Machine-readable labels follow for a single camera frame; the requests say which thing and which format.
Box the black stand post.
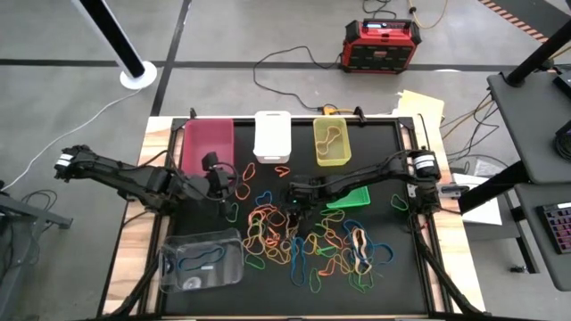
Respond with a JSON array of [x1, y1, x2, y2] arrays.
[[506, 20, 571, 88]]

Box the yellow plastic basket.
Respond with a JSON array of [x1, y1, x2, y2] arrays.
[[311, 116, 352, 168]]

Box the thin green rubber band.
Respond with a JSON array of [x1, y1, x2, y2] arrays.
[[319, 208, 347, 224]]

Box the grey side table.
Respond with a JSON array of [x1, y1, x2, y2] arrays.
[[485, 66, 571, 293]]

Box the white floor cable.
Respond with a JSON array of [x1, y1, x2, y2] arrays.
[[2, 88, 142, 191]]

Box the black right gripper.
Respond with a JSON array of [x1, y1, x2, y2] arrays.
[[287, 175, 327, 236]]

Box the white black pole with base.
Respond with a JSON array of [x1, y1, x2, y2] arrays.
[[70, 0, 158, 90]]

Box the black cable coil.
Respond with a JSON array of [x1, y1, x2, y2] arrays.
[[554, 119, 571, 164]]

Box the black keyboard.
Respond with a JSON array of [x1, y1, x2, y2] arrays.
[[537, 201, 571, 256]]

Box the black cable bundle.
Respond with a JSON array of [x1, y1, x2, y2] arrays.
[[439, 93, 503, 164]]

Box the tan rubber band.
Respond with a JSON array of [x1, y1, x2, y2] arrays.
[[269, 209, 289, 228], [247, 216, 269, 237], [315, 126, 343, 157], [351, 226, 374, 276]]

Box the red black power station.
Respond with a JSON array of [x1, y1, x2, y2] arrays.
[[341, 18, 423, 75]]

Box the grey desk frame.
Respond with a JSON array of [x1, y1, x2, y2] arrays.
[[0, 180, 75, 321]]

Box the yellow rubber band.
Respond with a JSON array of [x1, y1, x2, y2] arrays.
[[321, 218, 344, 249], [266, 244, 292, 267], [336, 248, 356, 274], [243, 234, 269, 256], [302, 234, 320, 256]]

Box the dark blue rubber band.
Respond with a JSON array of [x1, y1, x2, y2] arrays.
[[177, 247, 226, 273]]

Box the orange cord plug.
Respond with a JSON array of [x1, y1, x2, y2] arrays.
[[321, 104, 356, 117]]

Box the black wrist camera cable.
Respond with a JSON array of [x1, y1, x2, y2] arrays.
[[212, 160, 241, 202]]

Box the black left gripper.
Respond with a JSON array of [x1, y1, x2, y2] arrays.
[[195, 165, 241, 218]]

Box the white plastic basket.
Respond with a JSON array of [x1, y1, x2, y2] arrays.
[[252, 110, 293, 165]]

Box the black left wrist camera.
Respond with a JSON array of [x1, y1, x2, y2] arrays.
[[201, 151, 220, 173]]

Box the yellow paper folder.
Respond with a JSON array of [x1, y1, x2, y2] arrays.
[[394, 90, 446, 135]]

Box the yellow cable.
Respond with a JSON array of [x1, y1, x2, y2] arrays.
[[408, 0, 449, 30]]

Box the black power cable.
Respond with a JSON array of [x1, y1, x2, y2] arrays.
[[252, 45, 344, 111]]

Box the green lattice basket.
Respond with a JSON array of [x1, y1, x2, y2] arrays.
[[326, 185, 372, 210]]

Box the clear plastic bin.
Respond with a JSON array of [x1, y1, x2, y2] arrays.
[[158, 227, 245, 294]]

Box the black floor cable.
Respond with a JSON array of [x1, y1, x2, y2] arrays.
[[361, 0, 399, 20]]

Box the wide blue rubber band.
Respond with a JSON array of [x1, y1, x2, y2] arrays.
[[290, 235, 308, 286]]

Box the white paper sheet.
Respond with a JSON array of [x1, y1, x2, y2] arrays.
[[461, 171, 505, 226]]

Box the pink plastic basket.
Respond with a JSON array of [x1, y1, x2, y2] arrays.
[[180, 118, 236, 177]]

